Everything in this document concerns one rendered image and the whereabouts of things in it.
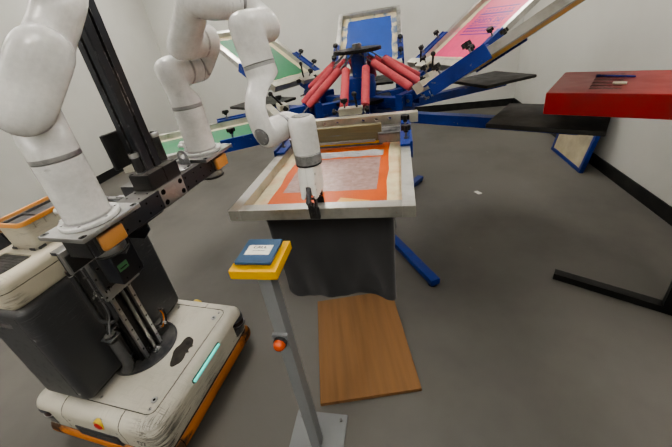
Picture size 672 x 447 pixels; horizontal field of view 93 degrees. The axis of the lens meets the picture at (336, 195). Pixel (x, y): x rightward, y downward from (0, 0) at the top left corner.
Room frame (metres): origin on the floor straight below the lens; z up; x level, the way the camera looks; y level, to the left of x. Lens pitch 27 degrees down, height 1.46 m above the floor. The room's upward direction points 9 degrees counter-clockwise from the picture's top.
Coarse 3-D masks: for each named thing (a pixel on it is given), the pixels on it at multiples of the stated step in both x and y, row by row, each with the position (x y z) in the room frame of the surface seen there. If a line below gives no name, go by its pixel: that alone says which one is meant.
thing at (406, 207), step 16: (272, 160) 1.32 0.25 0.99; (272, 176) 1.20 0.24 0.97; (256, 192) 1.04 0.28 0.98; (240, 208) 0.92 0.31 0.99; (256, 208) 0.90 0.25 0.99; (272, 208) 0.88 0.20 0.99; (288, 208) 0.87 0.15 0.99; (304, 208) 0.85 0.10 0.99; (320, 208) 0.84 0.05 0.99; (336, 208) 0.83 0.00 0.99; (352, 208) 0.82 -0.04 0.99; (368, 208) 0.81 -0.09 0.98; (384, 208) 0.79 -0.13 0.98; (400, 208) 0.78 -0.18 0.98
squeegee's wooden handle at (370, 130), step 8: (320, 128) 1.45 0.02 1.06; (328, 128) 1.44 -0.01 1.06; (336, 128) 1.43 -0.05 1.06; (344, 128) 1.42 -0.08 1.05; (352, 128) 1.41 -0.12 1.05; (360, 128) 1.40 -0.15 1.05; (368, 128) 1.40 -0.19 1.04; (376, 128) 1.39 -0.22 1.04; (320, 136) 1.45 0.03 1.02; (328, 136) 1.44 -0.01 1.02; (336, 136) 1.43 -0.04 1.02; (344, 136) 1.42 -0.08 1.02; (352, 136) 1.41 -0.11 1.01; (360, 136) 1.41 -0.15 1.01; (368, 136) 1.40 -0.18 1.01; (376, 136) 1.39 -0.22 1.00
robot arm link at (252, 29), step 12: (252, 0) 1.01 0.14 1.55; (240, 12) 0.90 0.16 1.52; (252, 12) 0.91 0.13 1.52; (264, 12) 0.95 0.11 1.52; (228, 24) 0.91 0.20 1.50; (240, 24) 0.89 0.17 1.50; (252, 24) 0.89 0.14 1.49; (264, 24) 0.92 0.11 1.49; (276, 24) 0.96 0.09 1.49; (240, 36) 0.88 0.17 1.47; (252, 36) 0.88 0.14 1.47; (264, 36) 0.91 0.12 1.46; (276, 36) 0.97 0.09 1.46; (240, 48) 0.89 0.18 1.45; (252, 48) 0.88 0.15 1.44; (264, 48) 0.89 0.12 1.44; (240, 60) 0.90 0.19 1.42; (252, 60) 0.88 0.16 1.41; (264, 60) 0.88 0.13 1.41
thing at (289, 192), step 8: (328, 152) 1.41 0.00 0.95; (328, 160) 1.31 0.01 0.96; (336, 160) 1.30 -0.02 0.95; (296, 168) 1.27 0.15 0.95; (328, 168) 1.22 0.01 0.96; (336, 168) 1.21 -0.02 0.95; (288, 176) 1.20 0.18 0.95; (296, 176) 1.19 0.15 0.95; (328, 176) 1.14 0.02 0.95; (288, 184) 1.12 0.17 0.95; (296, 184) 1.11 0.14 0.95; (328, 184) 1.07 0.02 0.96; (280, 192) 1.06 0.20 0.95; (288, 192) 1.05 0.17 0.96; (296, 192) 1.04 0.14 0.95; (272, 200) 1.01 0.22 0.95; (280, 200) 1.00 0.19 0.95; (288, 200) 0.99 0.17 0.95; (296, 200) 0.98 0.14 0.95; (304, 200) 0.97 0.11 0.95; (312, 200) 0.96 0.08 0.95
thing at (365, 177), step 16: (384, 144) 1.41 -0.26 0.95; (352, 160) 1.27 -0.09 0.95; (368, 160) 1.24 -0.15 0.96; (384, 160) 1.22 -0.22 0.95; (336, 176) 1.13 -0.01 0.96; (352, 176) 1.11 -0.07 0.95; (368, 176) 1.09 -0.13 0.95; (384, 176) 1.07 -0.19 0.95; (336, 192) 1.00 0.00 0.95; (352, 192) 0.98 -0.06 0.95; (368, 192) 0.96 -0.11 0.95; (384, 192) 0.94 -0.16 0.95
